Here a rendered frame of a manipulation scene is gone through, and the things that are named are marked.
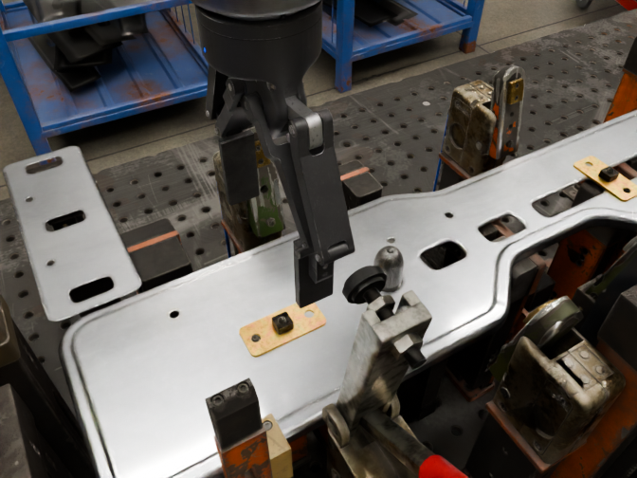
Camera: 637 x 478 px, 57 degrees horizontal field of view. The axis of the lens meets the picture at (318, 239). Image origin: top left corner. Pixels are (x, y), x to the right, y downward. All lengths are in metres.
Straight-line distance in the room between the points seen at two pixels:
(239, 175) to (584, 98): 1.19
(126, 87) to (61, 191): 1.87
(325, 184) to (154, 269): 0.37
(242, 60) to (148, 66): 2.43
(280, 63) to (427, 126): 1.05
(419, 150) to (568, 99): 0.44
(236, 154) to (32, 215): 0.34
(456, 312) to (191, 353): 0.27
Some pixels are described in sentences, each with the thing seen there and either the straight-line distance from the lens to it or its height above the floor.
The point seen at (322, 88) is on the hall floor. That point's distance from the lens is 2.83.
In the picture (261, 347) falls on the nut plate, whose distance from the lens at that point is 0.58.
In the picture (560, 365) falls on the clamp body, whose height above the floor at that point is 1.07.
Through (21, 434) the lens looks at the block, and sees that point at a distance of 0.60.
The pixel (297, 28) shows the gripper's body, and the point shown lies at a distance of 0.35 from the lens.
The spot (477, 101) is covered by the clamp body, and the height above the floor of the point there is 1.04.
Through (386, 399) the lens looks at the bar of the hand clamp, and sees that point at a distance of 0.44.
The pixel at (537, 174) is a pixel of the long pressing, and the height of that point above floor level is 1.00.
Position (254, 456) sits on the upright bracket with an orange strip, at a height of 1.13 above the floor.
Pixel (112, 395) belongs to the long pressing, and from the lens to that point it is 0.58.
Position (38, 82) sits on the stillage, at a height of 0.16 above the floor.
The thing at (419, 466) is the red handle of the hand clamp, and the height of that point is 1.12.
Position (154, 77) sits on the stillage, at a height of 0.16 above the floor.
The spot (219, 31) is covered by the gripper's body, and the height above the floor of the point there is 1.33.
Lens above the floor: 1.48
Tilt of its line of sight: 46 degrees down
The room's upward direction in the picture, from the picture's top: straight up
